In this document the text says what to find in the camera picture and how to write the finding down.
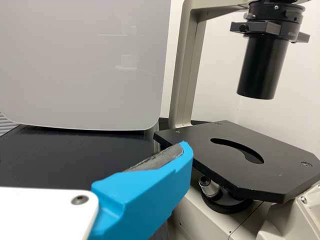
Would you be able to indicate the cream microscope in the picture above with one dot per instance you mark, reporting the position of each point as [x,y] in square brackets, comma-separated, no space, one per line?
[250,160]

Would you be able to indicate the white box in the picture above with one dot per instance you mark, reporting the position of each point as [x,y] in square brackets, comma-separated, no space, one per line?
[75,62]

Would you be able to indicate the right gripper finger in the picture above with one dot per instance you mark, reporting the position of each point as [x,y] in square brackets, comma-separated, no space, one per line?
[140,200]

